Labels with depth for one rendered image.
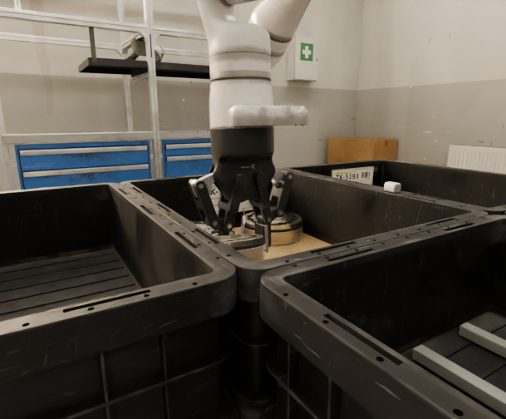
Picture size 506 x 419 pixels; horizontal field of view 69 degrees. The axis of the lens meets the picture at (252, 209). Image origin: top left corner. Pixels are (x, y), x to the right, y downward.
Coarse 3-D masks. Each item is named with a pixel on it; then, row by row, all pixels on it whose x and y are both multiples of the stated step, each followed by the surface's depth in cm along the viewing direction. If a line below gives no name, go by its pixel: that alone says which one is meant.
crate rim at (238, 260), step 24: (144, 192) 49; (384, 192) 49; (168, 216) 37; (456, 216) 37; (480, 216) 37; (216, 240) 30; (360, 240) 30; (384, 240) 30; (240, 264) 25; (264, 264) 25; (288, 264) 25; (240, 288) 25
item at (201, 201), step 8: (200, 184) 41; (192, 192) 43; (200, 192) 41; (208, 192) 42; (200, 200) 41; (208, 200) 42; (200, 208) 43; (208, 208) 42; (200, 216) 44; (208, 216) 42; (216, 216) 43; (216, 224) 43
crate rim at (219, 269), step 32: (0, 192) 49; (32, 192) 50; (128, 192) 49; (160, 224) 34; (192, 256) 27; (160, 288) 21; (192, 288) 22; (224, 288) 23; (32, 320) 18; (64, 320) 18; (96, 320) 19; (128, 320) 20; (160, 320) 21; (192, 320) 22; (0, 352) 17; (32, 352) 18; (64, 352) 19; (96, 352) 19
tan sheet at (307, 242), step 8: (240, 232) 65; (304, 240) 60; (312, 240) 60; (320, 240) 60; (272, 248) 57; (280, 248) 57; (288, 248) 57; (296, 248) 57; (304, 248) 57; (312, 248) 57; (272, 256) 53; (280, 256) 53
